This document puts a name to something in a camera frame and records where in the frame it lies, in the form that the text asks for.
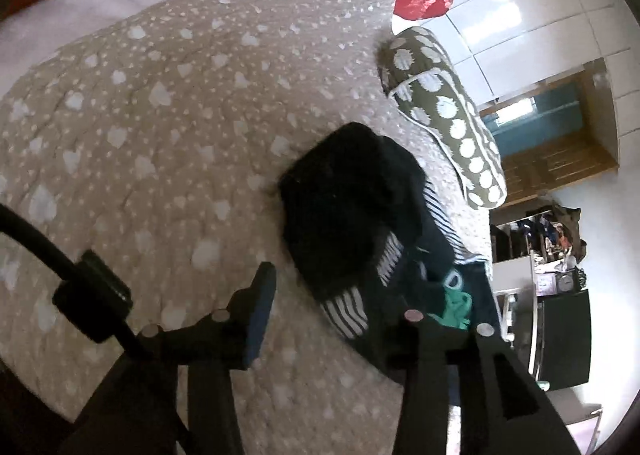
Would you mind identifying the striped navy patch pants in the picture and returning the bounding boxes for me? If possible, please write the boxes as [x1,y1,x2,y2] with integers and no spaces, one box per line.
[279,123,500,383]

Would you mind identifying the black television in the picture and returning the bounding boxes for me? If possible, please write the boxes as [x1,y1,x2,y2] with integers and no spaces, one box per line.
[535,290,592,391]

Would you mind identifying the white shelf unit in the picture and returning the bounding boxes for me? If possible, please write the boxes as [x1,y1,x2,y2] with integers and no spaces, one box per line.
[492,255,602,435]

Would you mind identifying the round desk clock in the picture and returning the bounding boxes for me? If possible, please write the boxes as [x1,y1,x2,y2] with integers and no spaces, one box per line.
[555,270,580,295]

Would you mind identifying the cluttered dark shoe rack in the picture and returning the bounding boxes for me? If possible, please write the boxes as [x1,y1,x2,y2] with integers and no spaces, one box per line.
[489,202,588,263]

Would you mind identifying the wooden door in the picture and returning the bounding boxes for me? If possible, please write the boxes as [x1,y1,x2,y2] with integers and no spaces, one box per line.
[502,130,618,207]

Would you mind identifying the olive hedgehog print pillow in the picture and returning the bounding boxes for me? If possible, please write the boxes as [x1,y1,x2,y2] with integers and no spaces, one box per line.
[378,26,508,210]

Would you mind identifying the white glossy wardrobe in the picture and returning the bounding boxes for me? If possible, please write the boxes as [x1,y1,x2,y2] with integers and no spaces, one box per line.
[399,0,640,176]

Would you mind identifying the black cable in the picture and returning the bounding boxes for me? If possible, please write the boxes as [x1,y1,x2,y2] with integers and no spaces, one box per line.
[0,204,134,346]

